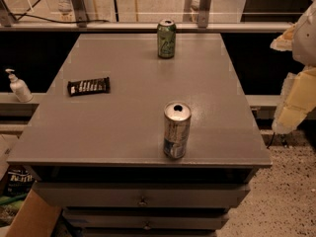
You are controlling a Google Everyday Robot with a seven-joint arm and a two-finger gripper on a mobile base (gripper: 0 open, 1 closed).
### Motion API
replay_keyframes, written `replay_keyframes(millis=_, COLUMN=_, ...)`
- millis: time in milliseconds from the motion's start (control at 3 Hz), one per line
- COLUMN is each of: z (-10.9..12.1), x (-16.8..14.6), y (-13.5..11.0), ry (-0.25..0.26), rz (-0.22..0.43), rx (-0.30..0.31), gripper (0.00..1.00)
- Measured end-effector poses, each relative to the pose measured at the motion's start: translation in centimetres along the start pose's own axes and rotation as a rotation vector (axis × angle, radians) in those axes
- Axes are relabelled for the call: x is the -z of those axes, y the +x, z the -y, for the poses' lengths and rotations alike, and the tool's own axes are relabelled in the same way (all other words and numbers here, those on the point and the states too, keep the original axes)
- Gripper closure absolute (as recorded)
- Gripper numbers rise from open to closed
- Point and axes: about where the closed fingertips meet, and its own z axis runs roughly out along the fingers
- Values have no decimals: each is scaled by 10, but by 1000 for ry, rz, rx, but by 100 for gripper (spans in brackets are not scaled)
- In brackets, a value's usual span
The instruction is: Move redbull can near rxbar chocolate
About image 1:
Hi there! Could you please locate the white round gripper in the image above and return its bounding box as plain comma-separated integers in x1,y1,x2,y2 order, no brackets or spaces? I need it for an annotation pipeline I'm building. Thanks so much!
270,1,316,134

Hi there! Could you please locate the silver blue redbull can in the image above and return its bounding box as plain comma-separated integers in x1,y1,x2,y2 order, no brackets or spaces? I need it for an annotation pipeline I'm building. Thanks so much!
163,102,192,159

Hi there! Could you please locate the green soda can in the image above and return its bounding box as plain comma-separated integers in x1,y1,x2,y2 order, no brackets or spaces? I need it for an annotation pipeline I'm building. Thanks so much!
157,19,177,58

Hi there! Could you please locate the black rxbar chocolate bar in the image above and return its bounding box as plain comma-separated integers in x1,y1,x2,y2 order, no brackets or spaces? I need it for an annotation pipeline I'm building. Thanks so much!
67,77,111,97

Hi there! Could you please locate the top drawer knob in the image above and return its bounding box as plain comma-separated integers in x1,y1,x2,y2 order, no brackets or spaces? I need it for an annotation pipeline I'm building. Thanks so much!
138,197,148,207

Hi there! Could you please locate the drawer knob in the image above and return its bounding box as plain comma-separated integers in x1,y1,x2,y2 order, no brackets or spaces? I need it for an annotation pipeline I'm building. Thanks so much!
143,222,152,231
138,197,148,207

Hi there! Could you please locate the grey drawer cabinet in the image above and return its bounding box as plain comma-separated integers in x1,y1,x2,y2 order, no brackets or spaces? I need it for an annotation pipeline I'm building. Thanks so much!
8,34,271,237

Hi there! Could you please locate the grey metal railing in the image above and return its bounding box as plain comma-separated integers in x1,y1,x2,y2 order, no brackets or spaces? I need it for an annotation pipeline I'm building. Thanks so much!
1,0,292,33

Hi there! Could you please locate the white pump bottle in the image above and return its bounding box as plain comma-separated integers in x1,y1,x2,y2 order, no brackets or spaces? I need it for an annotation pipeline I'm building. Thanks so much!
6,68,33,103

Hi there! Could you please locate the dark printed bag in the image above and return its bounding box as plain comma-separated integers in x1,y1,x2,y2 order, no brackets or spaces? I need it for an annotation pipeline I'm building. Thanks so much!
4,168,34,197

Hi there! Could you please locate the brown cardboard box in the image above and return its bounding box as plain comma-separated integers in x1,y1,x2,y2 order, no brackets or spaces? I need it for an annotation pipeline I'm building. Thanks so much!
5,190,61,237

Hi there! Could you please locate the black cable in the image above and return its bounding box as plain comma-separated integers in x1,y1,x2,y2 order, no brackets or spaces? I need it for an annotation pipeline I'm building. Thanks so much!
9,0,112,25

